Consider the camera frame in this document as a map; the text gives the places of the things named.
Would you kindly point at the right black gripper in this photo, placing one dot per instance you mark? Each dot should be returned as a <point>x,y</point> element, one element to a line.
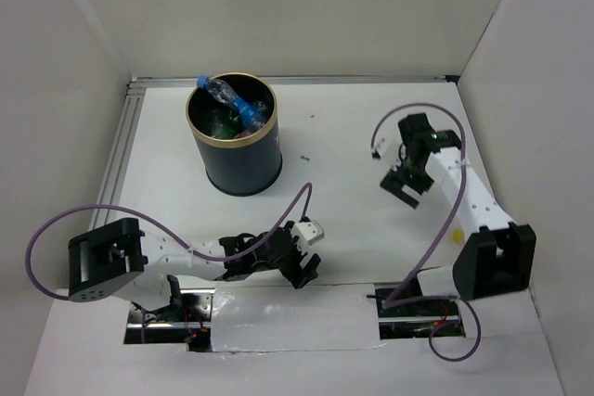
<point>393,185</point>

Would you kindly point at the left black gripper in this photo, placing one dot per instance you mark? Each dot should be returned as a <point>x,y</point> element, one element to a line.
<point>296,274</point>

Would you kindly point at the small orange yellow-capped bottle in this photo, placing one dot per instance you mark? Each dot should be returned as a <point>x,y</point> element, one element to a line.
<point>458,237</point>

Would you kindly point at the green plastic bottle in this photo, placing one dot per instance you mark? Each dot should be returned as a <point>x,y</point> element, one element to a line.
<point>221,123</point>

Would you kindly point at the large clear crushed bottle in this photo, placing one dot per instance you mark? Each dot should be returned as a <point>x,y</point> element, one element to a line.
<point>263,108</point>

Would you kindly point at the blue-label clear bottle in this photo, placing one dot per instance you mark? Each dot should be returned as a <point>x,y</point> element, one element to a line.
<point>251,118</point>

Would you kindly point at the red-label clear water bottle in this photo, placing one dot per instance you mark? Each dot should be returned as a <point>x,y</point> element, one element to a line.
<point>242,134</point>

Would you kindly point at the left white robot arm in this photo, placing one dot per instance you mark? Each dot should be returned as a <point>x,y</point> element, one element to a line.
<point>121,260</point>

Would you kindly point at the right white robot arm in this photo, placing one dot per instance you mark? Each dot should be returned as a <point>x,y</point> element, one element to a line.
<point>497,256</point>

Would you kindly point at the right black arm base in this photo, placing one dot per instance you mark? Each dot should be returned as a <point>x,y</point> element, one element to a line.
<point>416,320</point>

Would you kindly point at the dark cylindrical bin gold rim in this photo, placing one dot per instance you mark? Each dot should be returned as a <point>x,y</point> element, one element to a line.
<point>238,167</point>

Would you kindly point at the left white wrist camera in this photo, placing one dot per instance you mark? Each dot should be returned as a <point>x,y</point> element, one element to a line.
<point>308,233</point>

